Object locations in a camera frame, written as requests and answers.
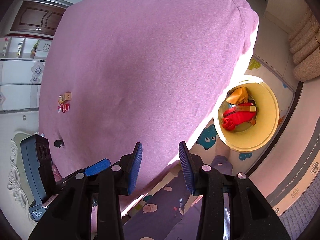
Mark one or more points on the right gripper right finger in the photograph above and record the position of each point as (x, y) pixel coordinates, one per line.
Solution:
(250, 214)

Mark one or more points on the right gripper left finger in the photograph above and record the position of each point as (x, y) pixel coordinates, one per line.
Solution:
(87, 207)

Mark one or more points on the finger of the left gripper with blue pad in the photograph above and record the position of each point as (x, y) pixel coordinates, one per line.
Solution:
(97, 167)

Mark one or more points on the red milk candy wrapper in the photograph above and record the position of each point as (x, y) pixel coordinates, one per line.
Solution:
(63, 107)

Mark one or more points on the gold cosmetics box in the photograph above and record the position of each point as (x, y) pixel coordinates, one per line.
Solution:
(67, 96)

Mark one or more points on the red cloth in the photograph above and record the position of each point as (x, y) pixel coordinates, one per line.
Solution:
(228, 124)

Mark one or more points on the red umbrella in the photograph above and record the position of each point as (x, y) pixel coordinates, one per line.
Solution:
(240, 117)

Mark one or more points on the mustard drawstring pouch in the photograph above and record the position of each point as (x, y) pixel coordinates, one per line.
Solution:
(238, 96)

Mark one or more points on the amber perfume bottle gold cap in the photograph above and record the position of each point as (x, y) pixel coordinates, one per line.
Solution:
(239, 108)

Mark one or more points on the yellow round trash bin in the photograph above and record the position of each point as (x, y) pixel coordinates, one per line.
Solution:
(247, 137)

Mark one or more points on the tufted grey headboard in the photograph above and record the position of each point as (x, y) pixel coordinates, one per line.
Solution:
(17, 179)

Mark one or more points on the grey quilted window seat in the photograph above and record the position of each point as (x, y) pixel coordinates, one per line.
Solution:
(288, 177)

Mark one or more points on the purple patterned pyjama leg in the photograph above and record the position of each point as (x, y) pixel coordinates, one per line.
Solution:
(171, 213)

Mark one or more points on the cartoon print floor mat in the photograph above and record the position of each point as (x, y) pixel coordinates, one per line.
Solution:
(173, 102)

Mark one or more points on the white wardrobe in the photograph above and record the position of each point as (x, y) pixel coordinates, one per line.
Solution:
(23, 56)

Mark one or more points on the pink bedspread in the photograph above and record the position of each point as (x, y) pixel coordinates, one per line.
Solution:
(125, 71)

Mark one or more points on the dark wooden cabinet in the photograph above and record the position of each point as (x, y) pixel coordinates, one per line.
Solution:
(39, 18)

